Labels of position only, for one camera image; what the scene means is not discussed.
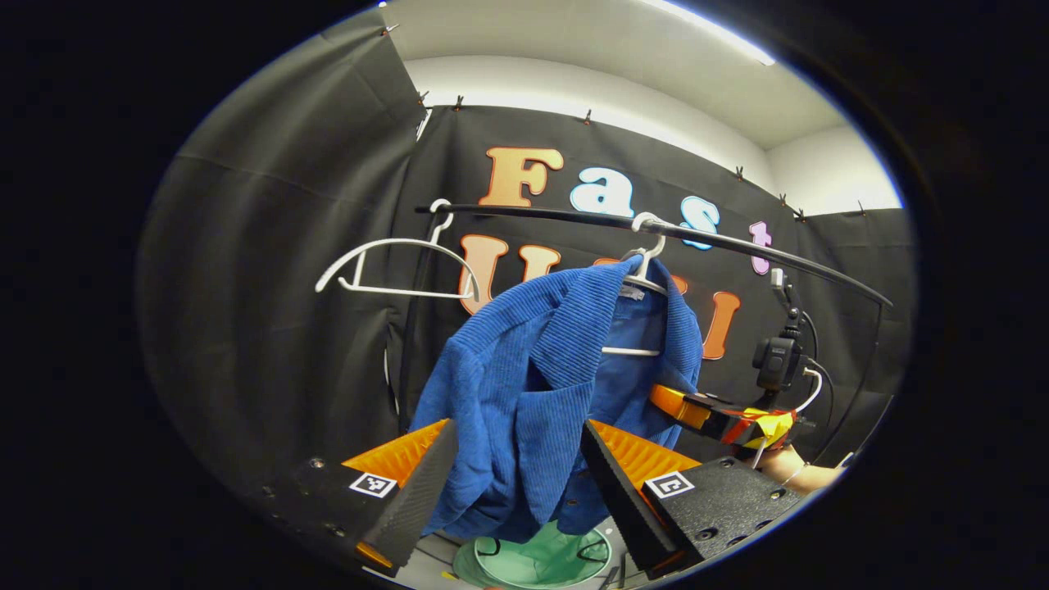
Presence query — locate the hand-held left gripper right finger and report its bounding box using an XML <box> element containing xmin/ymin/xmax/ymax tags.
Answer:
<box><xmin>579</xmin><ymin>418</ymin><xmax>808</xmax><ymax>579</ymax></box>

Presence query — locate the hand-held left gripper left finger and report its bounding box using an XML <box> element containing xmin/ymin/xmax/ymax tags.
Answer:
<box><xmin>250</xmin><ymin>418</ymin><xmax>461</xmax><ymax>579</ymax></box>

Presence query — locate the green laundry hamper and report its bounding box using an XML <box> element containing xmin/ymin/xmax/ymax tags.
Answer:
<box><xmin>452</xmin><ymin>520</ymin><xmax>614</xmax><ymax>590</ymax></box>

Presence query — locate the blue corduroy jacket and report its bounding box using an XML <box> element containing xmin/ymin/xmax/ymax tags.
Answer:
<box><xmin>408</xmin><ymin>256</ymin><xmax>706</xmax><ymax>543</ymax></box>

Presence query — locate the black clothes rack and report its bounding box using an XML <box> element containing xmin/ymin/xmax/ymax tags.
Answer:
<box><xmin>397</xmin><ymin>202</ymin><xmax>895</xmax><ymax>464</ymax></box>

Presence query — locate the white clothes hanger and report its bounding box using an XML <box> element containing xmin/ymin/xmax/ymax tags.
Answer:
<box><xmin>316</xmin><ymin>199</ymin><xmax>483</xmax><ymax>303</ymax></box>
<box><xmin>601</xmin><ymin>212</ymin><xmax>670</xmax><ymax>358</ymax></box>

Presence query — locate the black backdrop cloth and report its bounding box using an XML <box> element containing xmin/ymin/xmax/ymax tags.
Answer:
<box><xmin>135</xmin><ymin>12</ymin><xmax>915</xmax><ymax>525</ymax></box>

